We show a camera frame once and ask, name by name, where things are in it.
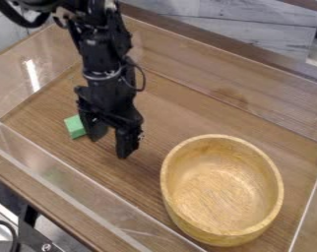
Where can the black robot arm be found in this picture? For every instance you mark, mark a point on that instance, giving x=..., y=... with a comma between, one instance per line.
x=102, y=42

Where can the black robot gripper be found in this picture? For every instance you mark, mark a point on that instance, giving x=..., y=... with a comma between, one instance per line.
x=105, y=107

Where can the black table leg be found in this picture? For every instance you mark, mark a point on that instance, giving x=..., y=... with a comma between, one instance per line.
x=30, y=215

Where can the green rectangular block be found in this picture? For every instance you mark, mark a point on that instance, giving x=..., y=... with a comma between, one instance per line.
x=74, y=126

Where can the clear acrylic tray wall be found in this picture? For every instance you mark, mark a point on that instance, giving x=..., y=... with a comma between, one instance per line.
x=117, y=219

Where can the brown wooden bowl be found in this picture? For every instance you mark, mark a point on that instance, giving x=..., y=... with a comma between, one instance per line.
x=221, y=189

